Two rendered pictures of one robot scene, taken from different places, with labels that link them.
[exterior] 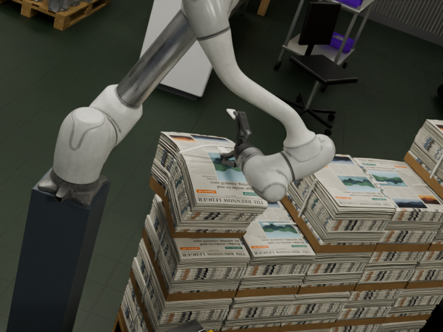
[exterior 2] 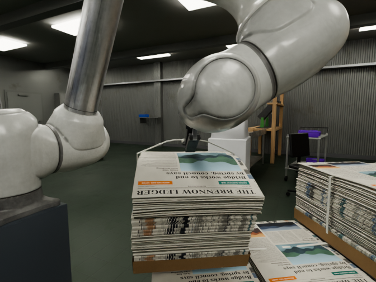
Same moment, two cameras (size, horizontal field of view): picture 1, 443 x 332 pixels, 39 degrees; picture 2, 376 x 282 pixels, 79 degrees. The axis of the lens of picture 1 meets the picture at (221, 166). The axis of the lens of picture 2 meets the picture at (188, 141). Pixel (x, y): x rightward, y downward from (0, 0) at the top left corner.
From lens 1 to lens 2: 169 cm
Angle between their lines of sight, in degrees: 33
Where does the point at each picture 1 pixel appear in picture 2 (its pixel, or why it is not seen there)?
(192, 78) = not seen: hidden behind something
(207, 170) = (166, 163)
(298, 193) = (316, 204)
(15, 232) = not seen: outside the picture
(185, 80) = not seen: hidden behind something
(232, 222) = (219, 236)
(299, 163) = (272, 34)
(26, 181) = (130, 254)
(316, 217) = (352, 225)
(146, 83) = (78, 75)
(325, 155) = (328, 10)
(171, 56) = (89, 28)
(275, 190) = (223, 76)
